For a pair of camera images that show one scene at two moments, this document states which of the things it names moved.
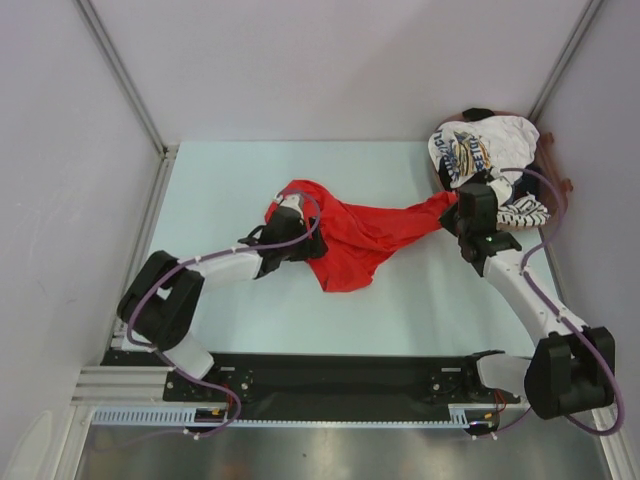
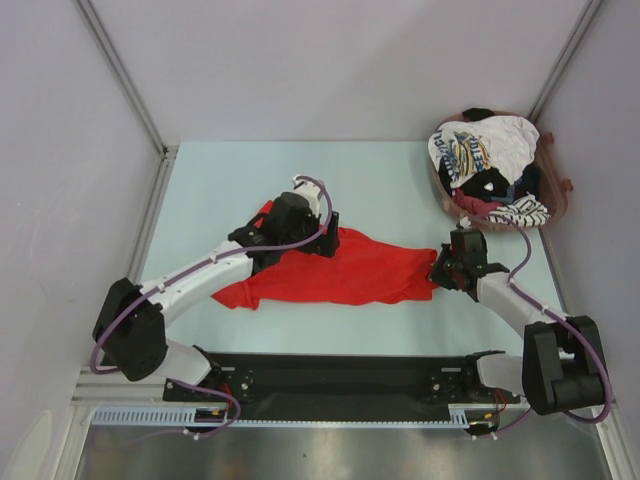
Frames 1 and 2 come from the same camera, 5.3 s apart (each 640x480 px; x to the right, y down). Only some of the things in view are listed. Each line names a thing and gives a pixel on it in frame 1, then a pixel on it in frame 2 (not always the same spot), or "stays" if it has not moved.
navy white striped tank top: [524, 212] stays
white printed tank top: [466, 149] stays
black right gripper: [447, 223] → [436, 275]
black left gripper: [311, 248] stays
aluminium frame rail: [124, 386] stays
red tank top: [348, 236] → [365, 272]
